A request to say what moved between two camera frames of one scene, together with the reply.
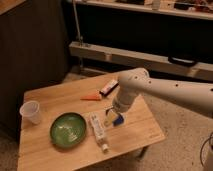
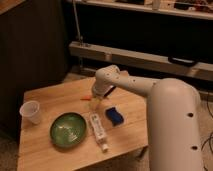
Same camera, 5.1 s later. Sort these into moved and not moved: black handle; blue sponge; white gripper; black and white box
Moved: white gripper
Not moved: black and white box; blue sponge; black handle
